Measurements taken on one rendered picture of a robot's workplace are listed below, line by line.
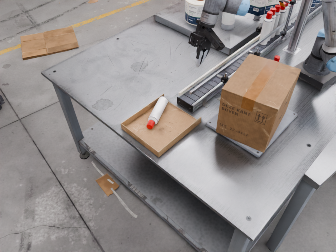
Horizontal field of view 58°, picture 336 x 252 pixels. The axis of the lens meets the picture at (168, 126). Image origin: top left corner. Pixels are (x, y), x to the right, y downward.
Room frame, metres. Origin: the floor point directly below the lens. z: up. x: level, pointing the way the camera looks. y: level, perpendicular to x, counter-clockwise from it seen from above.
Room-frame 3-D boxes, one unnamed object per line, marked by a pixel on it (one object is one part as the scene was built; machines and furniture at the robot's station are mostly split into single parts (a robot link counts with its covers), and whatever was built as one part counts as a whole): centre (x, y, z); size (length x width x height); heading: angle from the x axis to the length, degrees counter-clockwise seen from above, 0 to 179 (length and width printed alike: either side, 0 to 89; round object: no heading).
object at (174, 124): (1.03, 0.03, 0.85); 0.30 x 0.26 x 0.04; 135
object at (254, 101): (1.02, -0.41, 0.99); 0.30 x 0.24 x 0.27; 146
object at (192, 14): (2.01, -0.24, 0.95); 0.20 x 0.20 x 0.14
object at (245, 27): (2.14, -0.45, 0.86); 0.80 x 0.67 x 0.05; 135
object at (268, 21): (1.67, -0.61, 0.98); 0.05 x 0.05 x 0.20
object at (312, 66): (1.41, -0.86, 0.93); 0.15 x 0.15 x 0.10
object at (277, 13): (1.75, -0.68, 0.98); 0.05 x 0.05 x 0.20
